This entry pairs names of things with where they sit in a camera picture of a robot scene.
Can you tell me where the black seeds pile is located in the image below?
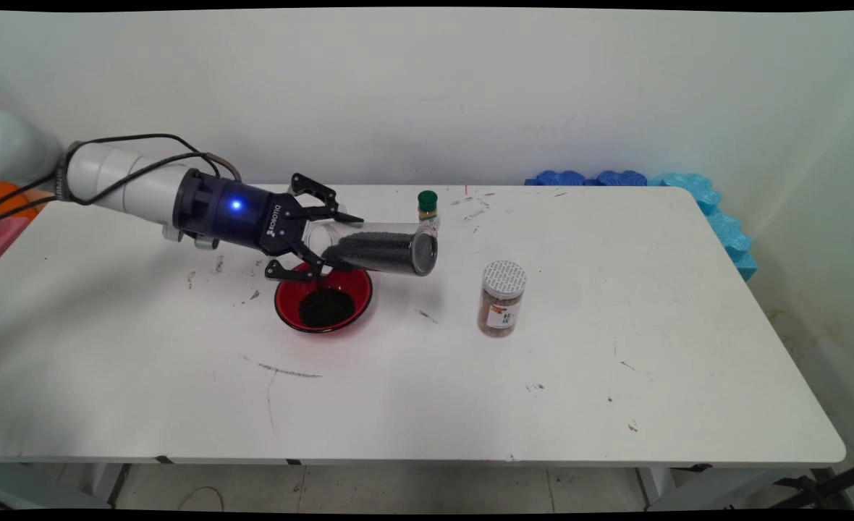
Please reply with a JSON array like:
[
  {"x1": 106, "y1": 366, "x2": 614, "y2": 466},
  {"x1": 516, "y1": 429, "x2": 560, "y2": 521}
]
[{"x1": 298, "y1": 288, "x2": 357, "y2": 328}]

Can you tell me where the grey table leg frame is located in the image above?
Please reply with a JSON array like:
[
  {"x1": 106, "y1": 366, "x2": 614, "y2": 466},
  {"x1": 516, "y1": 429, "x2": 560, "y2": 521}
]
[{"x1": 0, "y1": 463, "x2": 132, "y2": 511}]

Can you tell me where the white floor cable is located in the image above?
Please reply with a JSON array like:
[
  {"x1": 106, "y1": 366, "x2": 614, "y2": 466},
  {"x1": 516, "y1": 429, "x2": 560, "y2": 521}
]
[{"x1": 177, "y1": 486, "x2": 225, "y2": 512}]

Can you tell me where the clear jar with black seeds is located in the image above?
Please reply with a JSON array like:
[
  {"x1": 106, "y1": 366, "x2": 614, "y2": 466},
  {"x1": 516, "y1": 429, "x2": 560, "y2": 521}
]
[{"x1": 303, "y1": 221, "x2": 440, "y2": 278}]

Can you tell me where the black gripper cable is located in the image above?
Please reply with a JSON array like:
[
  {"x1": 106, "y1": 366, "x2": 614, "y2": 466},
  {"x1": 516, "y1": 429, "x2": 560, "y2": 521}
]
[{"x1": 0, "y1": 151, "x2": 242, "y2": 224}]

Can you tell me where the white table leg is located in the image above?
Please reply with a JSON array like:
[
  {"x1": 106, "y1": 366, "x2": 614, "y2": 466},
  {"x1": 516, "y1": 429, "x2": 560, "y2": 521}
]
[{"x1": 637, "y1": 467, "x2": 678, "y2": 509}]

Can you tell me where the pink object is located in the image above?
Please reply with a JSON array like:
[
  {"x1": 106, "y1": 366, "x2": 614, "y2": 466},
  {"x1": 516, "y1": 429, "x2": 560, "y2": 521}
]
[{"x1": 0, "y1": 213, "x2": 33, "y2": 270}]

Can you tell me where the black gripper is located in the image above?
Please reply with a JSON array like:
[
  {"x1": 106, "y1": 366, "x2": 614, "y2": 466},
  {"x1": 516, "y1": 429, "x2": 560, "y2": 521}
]
[{"x1": 172, "y1": 168, "x2": 364, "y2": 283}]

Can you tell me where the black tripod stand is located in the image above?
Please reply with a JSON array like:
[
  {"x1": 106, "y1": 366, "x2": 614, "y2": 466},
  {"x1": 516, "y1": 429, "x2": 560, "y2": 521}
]
[{"x1": 766, "y1": 460, "x2": 854, "y2": 511}]

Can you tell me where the thin black camera cable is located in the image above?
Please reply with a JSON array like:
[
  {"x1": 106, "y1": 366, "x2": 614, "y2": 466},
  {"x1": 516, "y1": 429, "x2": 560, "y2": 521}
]
[{"x1": 0, "y1": 132, "x2": 221, "y2": 214}]

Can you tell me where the white wrist camera with mount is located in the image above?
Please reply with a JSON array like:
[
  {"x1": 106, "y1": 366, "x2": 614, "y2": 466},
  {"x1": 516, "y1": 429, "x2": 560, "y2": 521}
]
[{"x1": 161, "y1": 223, "x2": 219, "y2": 251}]

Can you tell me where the red bowl with black rim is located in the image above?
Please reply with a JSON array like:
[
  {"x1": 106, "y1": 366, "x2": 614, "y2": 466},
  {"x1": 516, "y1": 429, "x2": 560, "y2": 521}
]
[{"x1": 274, "y1": 260, "x2": 374, "y2": 334}]

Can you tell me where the black cable strap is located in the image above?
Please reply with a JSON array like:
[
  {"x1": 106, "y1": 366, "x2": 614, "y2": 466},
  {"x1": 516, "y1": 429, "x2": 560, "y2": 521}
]
[{"x1": 54, "y1": 141, "x2": 82, "y2": 203}]

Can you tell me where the light blue foam block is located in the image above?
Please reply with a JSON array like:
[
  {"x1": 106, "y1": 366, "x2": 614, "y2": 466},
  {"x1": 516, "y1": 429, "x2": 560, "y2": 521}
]
[
  {"x1": 650, "y1": 172, "x2": 722, "y2": 216},
  {"x1": 703, "y1": 206, "x2": 758, "y2": 281}
]

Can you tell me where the brown-filled jar with patterned lid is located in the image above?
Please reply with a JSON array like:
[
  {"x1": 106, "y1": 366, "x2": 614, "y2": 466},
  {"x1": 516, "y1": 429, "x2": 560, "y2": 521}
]
[{"x1": 478, "y1": 260, "x2": 528, "y2": 338}]

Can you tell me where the orange object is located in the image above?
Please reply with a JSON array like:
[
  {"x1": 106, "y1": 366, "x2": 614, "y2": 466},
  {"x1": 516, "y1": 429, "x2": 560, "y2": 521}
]
[{"x1": 0, "y1": 181, "x2": 41, "y2": 221}]

